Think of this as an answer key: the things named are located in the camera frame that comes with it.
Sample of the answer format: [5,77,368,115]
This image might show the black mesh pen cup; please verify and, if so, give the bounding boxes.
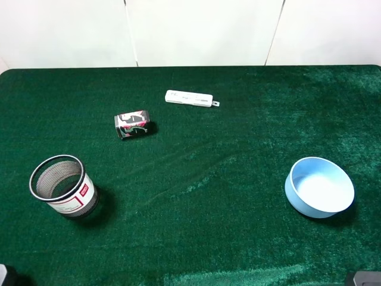
[29,154,99,219]

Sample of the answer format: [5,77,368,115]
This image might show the black red patterned small box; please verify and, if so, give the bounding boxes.
[114,110,151,139]

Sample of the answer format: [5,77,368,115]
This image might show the light blue round bowl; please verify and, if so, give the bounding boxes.
[285,157,355,219]

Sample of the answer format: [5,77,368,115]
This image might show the white rectangular plastic device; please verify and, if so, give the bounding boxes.
[164,90,220,107]

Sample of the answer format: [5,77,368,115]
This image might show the grey object bottom right corner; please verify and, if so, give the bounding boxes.
[345,271,381,286]

